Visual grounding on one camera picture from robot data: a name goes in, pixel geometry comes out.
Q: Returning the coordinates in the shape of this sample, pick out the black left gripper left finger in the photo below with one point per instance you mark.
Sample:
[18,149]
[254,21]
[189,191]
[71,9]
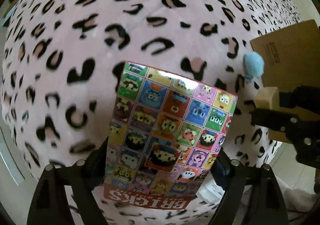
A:
[92,172]

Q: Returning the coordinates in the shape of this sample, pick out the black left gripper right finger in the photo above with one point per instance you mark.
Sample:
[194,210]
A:
[229,173]

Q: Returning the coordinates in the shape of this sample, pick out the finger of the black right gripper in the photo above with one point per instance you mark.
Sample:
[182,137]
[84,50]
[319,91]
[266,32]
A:
[306,97]
[274,120]

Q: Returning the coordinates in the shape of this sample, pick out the yellow sponge cube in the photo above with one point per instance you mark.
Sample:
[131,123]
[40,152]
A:
[267,98]

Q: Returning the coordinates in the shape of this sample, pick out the light blue pompom keychain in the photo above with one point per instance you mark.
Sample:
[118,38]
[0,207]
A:
[253,66]

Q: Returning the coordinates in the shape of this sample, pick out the red bricks toy box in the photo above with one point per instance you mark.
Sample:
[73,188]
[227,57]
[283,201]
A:
[165,134]

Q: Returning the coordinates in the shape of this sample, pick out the small white tissue pack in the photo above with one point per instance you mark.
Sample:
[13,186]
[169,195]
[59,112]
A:
[209,191]

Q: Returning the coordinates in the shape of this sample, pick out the brown paper bag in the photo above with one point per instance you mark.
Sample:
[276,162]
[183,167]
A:
[291,57]

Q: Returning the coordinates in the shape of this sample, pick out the pink leopard print blanket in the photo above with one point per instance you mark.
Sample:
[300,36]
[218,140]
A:
[62,62]

